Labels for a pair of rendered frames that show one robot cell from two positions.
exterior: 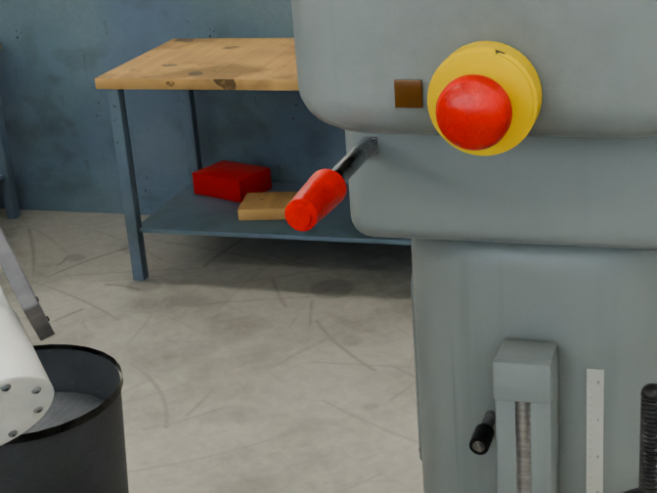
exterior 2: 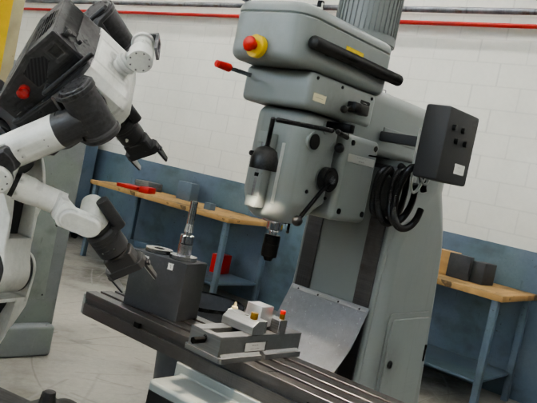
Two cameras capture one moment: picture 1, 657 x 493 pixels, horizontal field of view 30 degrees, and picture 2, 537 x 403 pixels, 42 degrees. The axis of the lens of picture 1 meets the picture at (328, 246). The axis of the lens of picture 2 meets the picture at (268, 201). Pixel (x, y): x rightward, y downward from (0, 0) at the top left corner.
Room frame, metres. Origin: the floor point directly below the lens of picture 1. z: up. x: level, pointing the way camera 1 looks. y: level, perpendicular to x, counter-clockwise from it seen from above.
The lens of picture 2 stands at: (-1.08, -0.82, 1.47)
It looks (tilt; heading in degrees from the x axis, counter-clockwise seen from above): 3 degrees down; 20
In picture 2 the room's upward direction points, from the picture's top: 12 degrees clockwise
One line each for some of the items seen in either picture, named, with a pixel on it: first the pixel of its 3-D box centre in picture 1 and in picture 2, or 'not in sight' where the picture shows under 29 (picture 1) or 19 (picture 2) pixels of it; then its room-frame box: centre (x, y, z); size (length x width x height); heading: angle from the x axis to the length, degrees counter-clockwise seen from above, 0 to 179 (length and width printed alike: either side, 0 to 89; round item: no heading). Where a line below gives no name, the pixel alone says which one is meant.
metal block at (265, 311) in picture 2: not in sight; (259, 313); (0.86, -0.18, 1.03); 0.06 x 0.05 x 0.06; 68
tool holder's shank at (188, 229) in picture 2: not in sight; (191, 217); (0.99, 0.16, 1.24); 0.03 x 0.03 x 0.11
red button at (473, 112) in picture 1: (475, 110); (250, 43); (0.63, -0.08, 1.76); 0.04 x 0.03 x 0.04; 71
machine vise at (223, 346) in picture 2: not in sight; (248, 333); (0.83, -0.17, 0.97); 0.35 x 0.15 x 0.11; 158
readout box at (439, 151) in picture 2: not in sight; (447, 146); (1.04, -0.58, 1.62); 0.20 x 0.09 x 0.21; 161
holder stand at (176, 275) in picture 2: not in sight; (165, 281); (1.00, 0.21, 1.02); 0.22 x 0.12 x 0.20; 81
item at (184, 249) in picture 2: not in sight; (185, 246); (0.99, 0.16, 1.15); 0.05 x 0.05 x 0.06
